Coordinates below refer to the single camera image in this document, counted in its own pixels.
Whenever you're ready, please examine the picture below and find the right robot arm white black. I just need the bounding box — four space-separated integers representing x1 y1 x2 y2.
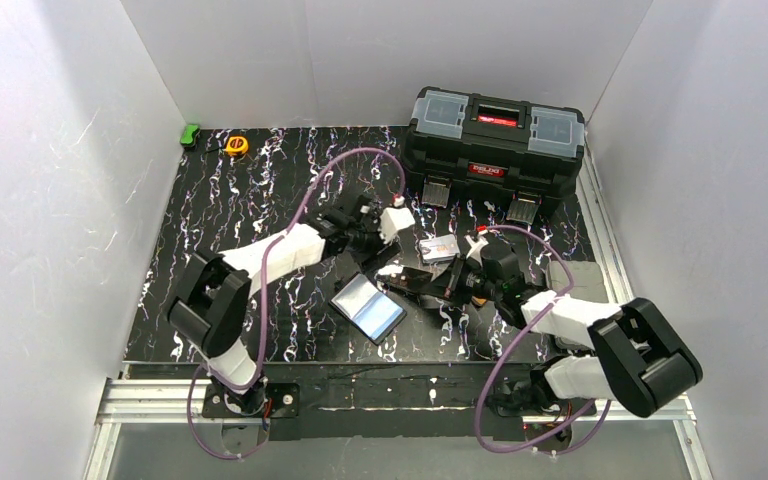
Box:
418 245 704 418

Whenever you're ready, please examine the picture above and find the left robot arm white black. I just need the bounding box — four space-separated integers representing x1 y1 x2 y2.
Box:
166 194 390 395

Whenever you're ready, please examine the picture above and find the white card on table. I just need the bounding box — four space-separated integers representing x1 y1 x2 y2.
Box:
418 234 460 265

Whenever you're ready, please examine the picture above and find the grey foam pad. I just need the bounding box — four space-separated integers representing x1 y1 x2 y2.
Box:
546 261 609 303

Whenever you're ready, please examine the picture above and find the yellow tape measure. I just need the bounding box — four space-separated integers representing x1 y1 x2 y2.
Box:
224 135 249 157

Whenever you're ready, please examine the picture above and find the green small object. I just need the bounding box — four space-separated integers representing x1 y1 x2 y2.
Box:
179 124 201 150

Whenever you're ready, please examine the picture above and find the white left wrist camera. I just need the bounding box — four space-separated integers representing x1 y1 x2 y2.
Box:
379 207 415 245

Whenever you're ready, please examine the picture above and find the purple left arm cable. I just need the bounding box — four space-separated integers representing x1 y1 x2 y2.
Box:
185 146 406 462

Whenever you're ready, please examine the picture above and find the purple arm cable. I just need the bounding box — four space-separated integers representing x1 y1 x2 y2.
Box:
473 224 612 457
185 146 406 462

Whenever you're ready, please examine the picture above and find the black toolbox with red handle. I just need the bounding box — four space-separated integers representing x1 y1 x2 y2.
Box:
401 86 585 225

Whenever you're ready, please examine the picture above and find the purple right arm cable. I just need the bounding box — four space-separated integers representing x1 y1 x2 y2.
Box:
473 224 612 457

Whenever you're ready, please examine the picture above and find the aluminium frame rail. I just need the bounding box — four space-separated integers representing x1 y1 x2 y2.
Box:
576 150 635 304

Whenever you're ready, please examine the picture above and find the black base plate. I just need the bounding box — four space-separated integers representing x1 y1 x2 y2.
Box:
201 360 574 444

